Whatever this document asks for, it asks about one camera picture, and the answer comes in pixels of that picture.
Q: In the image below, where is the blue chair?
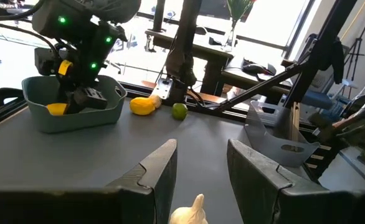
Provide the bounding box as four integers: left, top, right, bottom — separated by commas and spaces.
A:
300, 89, 335, 110

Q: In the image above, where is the black chair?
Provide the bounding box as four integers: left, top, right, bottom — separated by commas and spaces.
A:
0, 87, 25, 111

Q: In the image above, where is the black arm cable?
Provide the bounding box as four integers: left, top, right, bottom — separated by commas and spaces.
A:
0, 20, 59, 60
0, 0, 46, 22

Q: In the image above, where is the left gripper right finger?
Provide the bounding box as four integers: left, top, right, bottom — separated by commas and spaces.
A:
227, 138, 365, 224

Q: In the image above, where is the yellow hanging cable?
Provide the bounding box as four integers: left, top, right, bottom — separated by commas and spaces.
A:
339, 0, 365, 41

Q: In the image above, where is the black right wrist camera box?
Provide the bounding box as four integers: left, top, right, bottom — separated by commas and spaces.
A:
34, 47, 58, 76

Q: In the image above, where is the wooden desk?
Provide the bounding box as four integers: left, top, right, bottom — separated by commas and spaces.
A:
145, 29, 235, 94

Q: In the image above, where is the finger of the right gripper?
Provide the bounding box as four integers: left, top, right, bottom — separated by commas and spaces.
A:
75, 87, 108, 110
64, 88, 81, 115

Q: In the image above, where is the green lime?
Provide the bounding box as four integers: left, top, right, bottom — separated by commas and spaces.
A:
171, 103, 189, 121

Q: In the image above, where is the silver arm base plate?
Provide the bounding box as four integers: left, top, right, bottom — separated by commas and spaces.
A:
151, 77, 174, 100

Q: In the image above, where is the teal plastic basket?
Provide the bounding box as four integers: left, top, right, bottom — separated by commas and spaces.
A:
21, 74, 128, 134

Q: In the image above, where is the white plastic basket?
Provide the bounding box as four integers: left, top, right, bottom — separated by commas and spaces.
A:
244, 100, 321, 168

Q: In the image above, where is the black tripod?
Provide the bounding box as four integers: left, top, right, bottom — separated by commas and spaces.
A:
344, 6, 365, 82

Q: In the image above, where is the green plant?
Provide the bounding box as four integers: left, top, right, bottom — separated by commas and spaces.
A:
225, 0, 255, 23

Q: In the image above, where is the white garlic bulb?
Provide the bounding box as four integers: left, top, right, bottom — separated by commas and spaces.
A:
169, 194, 209, 224

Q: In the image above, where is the glass vase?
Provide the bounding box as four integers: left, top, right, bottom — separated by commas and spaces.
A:
222, 21, 238, 52

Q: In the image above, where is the yellow lemon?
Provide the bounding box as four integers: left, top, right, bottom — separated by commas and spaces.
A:
129, 96, 156, 116
46, 103, 69, 116

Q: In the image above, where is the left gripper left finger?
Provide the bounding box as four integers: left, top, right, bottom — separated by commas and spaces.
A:
0, 138, 178, 224

